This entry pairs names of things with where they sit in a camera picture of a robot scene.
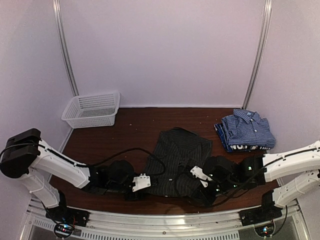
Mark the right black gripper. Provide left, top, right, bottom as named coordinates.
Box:
left=192, top=178, right=238, bottom=207

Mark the navy shirt white print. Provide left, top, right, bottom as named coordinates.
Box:
left=214, top=123, right=271, bottom=153

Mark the blue checkered shirt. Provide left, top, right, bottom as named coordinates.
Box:
left=221, top=109, right=276, bottom=149

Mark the dark pinstriped long sleeve shirt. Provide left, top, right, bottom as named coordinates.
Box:
left=145, top=127, right=213, bottom=197

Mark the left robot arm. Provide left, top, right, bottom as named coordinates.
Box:
left=0, top=128, right=151, bottom=222

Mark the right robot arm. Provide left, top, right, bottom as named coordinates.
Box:
left=189, top=141, right=320, bottom=221

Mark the right circuit board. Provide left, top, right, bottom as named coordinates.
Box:
left=254, top=224, right=275, bottom=238

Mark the circuit board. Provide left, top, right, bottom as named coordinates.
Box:
left=53, top=223, right=75, bottom=239
left=254, top=224, right=275, bottom=238

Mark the white perforated plastic basket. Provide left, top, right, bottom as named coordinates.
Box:
left=61, top=91, right=121, bottom=129

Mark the left circuit board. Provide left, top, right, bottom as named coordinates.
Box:
left=53, top=223, right=75, bottom=239

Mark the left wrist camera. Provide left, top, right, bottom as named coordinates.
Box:
left=108, top=159, right=152, bottom=193

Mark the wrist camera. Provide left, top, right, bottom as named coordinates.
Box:
left=189, top=156, right=234, bottom=188
left=108, top=159, right=152, bottom=193

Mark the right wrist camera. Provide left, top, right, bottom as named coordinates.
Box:
left=189, top=156, right=234, bottom=188

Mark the right black camera cable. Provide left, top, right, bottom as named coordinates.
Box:
left=174, top=169, right=266, bottom=208

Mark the black camera cable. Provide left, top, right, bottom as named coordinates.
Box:
left=86, top=147, right=166, bottom=180
left=174, top=169, right=266, bottom=208

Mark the left black camera cable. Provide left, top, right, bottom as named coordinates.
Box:
left=86, top=147, right=166, bottom=180

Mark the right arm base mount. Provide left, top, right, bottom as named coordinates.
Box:
left=239, top=205, right=283, bottom=227

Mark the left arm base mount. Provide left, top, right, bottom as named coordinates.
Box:
left=45, top=207, right=90, bottom=227

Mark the front aluminium rail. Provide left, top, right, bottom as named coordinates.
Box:
left=18, top=197, right=311, bottom=240

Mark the right aluminium frame post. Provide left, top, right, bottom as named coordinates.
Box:
left=242, top=0, right=273, bottom=109

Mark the aluminium frame post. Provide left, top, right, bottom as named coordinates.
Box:
left=52, top=0, right=79, bottom=97
left=242, top=0, right=273, bottom=109

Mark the left aluminium frame post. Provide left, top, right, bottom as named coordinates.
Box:
left=52, top=0, right=79, bottom=97

